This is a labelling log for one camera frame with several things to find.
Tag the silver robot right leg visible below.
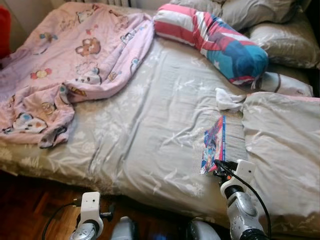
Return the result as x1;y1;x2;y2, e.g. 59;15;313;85
187;219;221;240

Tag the crumpled white tissue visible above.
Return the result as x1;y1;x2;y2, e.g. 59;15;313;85
215;87;247;112

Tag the red sofa cushion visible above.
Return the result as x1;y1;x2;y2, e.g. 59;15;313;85
0;5;12;60

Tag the grey floral duvet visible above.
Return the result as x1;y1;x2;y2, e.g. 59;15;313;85
241;91;320;236

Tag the pink cartoon print blanket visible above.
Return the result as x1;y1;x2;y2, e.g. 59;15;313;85
0;1;155;149

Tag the pale pillow with brown stripe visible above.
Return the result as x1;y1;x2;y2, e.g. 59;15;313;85
250;71;314;98

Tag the red white blue striped bolster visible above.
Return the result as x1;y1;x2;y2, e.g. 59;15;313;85
152;3;269;86

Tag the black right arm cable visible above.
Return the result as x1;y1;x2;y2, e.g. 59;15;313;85
215;160;273;238

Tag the colourful comic book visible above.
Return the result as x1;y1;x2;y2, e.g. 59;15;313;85
200;115;227;176

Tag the bed with grey floral sheet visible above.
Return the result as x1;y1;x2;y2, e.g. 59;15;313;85
0;5;320;238

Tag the silver robot leg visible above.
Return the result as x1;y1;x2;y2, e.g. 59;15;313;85
187;219;221;240
111;216;140;240

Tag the silver robot left leg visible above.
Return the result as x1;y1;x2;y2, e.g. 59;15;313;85
111;216;140;240

